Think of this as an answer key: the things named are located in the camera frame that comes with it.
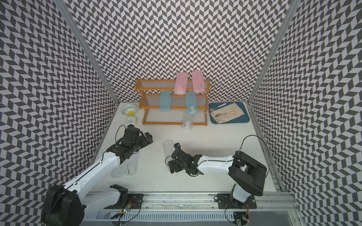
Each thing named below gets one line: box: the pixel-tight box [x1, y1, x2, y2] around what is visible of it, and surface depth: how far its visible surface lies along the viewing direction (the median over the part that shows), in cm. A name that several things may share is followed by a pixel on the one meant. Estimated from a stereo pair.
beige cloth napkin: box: [209, 102, 245, 124], surface depth 110 cm
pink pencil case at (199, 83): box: [192, 70, 206, 93], surface depth 90 cm
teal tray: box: [208, 101, 250, 124], surface depth 110 cm
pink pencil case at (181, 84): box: [173, 72, 189, 96], surface depth 88 cm
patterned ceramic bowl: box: [121, 103, 138, 117], surface depth 114 cm
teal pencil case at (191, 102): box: [185, 90, 198, 115], surface depth 95 cm
